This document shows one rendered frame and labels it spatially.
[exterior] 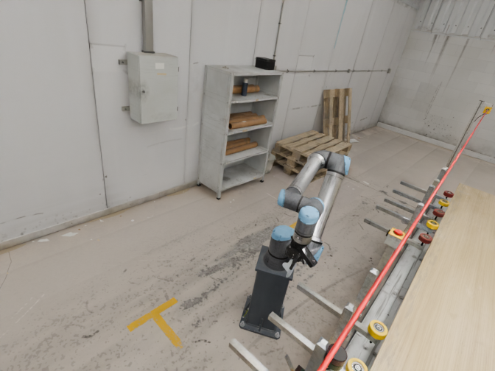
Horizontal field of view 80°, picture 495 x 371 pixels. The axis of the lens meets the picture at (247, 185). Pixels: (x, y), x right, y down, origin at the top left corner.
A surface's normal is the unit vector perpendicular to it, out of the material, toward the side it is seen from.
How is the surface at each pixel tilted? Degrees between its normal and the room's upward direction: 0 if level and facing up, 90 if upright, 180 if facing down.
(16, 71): 90
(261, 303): 90
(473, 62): 90
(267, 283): 90
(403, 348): 0
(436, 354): 0
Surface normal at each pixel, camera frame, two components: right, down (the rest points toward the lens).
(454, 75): -0.68, 0.27
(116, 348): 0.14, -0.87
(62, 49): 0.72, 0.42
